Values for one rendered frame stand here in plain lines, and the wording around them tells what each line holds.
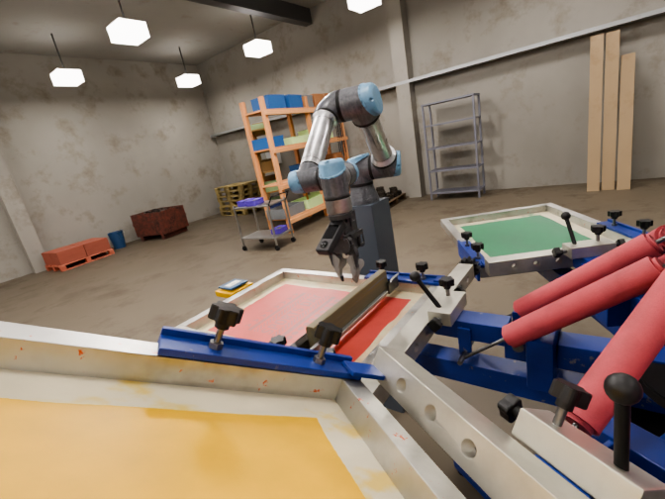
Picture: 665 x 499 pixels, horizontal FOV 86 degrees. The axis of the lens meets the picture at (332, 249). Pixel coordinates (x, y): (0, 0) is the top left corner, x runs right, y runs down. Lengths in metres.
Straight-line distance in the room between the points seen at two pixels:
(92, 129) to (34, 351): 10.58
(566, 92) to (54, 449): 7.76
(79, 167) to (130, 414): 10.36
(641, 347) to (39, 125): 10.64
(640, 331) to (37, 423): 0.71
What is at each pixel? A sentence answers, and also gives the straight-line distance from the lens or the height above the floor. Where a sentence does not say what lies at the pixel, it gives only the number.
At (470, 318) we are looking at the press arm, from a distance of 0.95.
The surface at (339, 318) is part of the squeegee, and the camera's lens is 1.04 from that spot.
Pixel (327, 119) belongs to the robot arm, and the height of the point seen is 1.59.
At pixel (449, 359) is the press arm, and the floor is 0.92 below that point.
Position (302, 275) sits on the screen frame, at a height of 0.98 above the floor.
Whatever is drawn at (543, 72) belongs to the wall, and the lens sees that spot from 7.85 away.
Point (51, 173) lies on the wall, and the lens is 10.55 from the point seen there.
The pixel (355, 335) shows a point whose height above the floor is 0.96.
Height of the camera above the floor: 1.51
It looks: 16 degrees down
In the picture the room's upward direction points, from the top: 11 degrees counter-clockwise
